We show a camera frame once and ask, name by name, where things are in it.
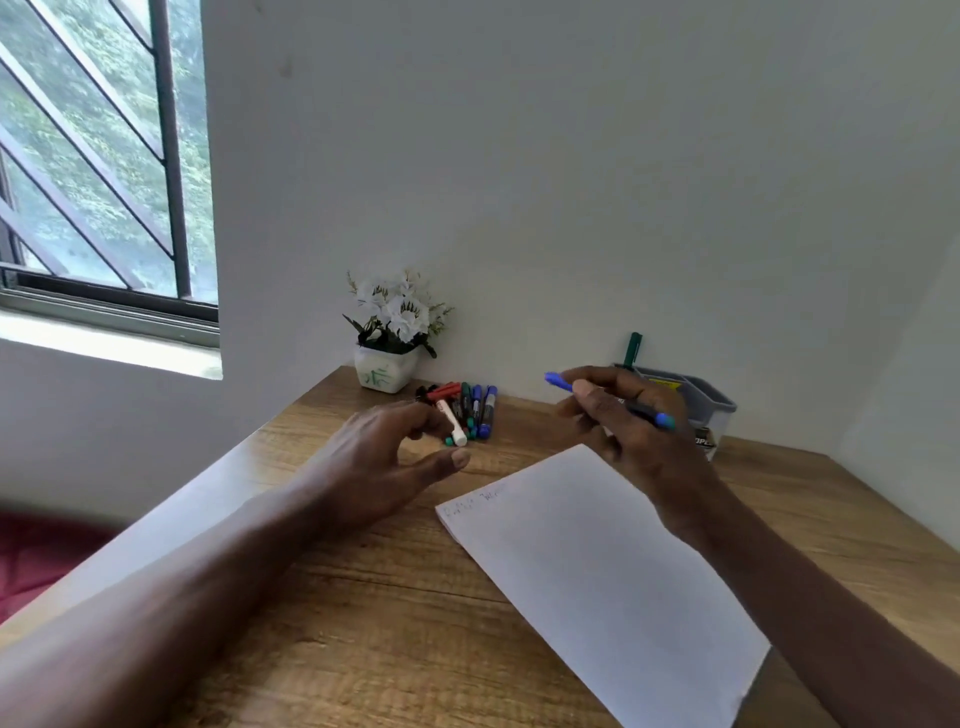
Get person's right hand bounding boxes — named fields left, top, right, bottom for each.
left=554, top=365, right=721, bottom=541

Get person's left hand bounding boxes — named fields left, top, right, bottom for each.
left=296, top=401, right=472, bottom=538

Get pile of colored markers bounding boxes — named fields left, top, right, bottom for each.
left=414, top=380, right=483, bottom=448

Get thin blue-capped pen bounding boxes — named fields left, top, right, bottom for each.
left=544, top=371, right=678, bottom=433

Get white paper sheet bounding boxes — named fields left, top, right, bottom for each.
left=434, top=443, right=772, bottom=728

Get person's right forearm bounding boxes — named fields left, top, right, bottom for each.
left=667, top=487, right=960, bottom=728

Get person's left forearm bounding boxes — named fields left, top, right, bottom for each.
left=0, top=479, right=339, bottom=728

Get gray desk organizer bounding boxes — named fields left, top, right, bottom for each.
left=611, top=363, right=739, bottom=463

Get potted white artificial flowers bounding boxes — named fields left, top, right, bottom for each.
left=342, top=268, right=454, bottom=395

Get red quilted mattress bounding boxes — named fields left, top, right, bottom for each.
left=0, top=509, right=121, bottom=628

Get barred window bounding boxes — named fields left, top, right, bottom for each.
left=0, top=0, right=223, bottom=346

